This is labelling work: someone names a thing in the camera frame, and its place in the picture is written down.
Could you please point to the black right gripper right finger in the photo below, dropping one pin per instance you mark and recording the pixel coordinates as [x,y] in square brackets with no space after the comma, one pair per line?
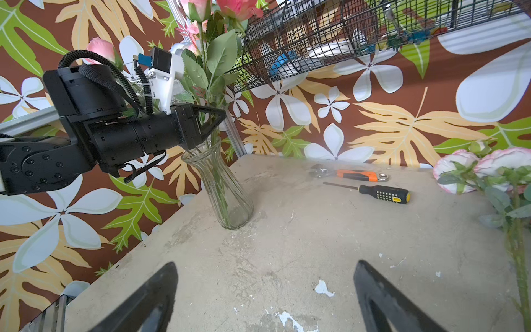
[384,307]

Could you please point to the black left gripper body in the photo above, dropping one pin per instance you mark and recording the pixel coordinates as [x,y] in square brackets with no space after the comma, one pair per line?
[119,143]

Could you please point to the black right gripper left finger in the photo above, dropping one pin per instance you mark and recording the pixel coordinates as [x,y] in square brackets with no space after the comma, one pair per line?
[149,308]

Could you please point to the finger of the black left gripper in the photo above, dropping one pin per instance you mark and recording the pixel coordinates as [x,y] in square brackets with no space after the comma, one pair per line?
[202,122]

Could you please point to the single pink rose stem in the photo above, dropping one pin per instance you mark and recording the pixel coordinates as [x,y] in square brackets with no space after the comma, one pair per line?
[224,31]

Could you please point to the pale pink carnation stem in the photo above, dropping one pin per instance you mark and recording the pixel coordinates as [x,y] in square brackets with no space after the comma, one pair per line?
[503,177]

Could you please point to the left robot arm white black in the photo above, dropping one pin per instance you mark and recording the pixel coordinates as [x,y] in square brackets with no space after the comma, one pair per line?
[105,122]

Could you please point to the clear ribbed glass vase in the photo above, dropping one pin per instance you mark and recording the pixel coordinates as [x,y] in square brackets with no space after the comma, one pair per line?
[231,204]

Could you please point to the pink rose bunch in vase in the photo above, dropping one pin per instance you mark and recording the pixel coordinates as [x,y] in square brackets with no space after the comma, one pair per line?
[202,81]

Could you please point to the pink rose stem left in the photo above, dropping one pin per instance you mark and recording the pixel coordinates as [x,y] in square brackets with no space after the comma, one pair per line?
[103,48]

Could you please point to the black yellow screwdriver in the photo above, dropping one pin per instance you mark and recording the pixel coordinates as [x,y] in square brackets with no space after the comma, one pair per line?
[380,192]

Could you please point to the orange black adjustable wrench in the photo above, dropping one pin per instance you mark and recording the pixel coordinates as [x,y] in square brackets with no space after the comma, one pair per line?
[320,171]

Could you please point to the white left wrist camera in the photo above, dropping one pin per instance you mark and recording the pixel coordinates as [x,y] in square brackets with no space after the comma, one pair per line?
[159,72]

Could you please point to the black wire wall basket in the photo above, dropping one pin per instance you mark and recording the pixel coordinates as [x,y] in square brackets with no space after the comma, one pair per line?
[297,37]

